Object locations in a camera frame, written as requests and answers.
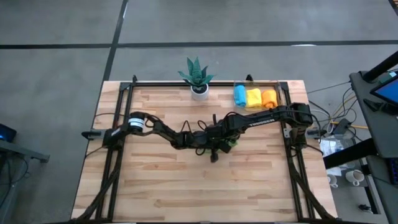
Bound orange microfiber towel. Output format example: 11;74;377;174
261;89;279;109

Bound tablet with blue screen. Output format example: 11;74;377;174
369;77;398;106

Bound black keyboard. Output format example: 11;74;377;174
387;157;398;186

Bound dark grey desk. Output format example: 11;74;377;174
348;70;398;224

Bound grey desk leg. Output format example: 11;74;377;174
0;138;51;164

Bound black stand beam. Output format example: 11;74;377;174
322;138;379;169

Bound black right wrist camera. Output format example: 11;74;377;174
217;141;233;154

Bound blue microfiber towel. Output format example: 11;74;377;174
233;85;248;108

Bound black device with blue light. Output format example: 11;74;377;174
0;123;18;143

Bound yellow microfiber towel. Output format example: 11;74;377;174
245;88;263;109

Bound white crumpled papers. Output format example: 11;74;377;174
317;136;346;157

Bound white ceramic mug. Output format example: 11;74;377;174
345;169;365;187
326;173;339;189

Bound clear plastic basket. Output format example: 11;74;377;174
233;79;284;114

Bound grey power adapter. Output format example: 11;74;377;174
334;118;353;135

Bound black slanted pole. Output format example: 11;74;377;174
362;51;398;82

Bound potted plant in white pot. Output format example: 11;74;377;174
177;57;217;101

